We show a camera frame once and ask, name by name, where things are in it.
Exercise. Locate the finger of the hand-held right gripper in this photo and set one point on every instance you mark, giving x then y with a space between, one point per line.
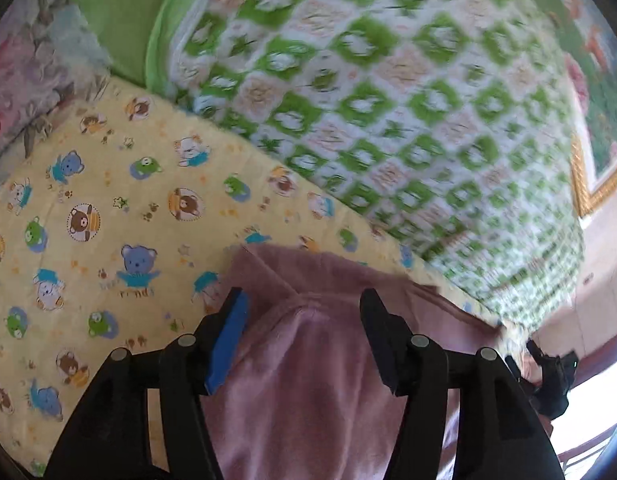
550 375

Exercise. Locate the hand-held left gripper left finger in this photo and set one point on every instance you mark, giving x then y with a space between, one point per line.
228 340

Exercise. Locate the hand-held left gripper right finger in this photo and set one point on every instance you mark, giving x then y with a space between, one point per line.
384 340

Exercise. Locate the pink cloth garment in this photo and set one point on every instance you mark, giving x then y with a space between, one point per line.
313 360

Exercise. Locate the yellow bear print bed sheet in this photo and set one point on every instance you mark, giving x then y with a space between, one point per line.
113 220

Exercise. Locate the green white patterned blanket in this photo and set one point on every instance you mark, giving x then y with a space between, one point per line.
388 110

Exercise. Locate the gold framed picture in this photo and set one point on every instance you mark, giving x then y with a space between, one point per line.
595 110

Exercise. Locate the floral print pillow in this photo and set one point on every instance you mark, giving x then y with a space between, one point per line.
33 70

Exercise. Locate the green pillow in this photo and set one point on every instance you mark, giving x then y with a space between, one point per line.
133 15

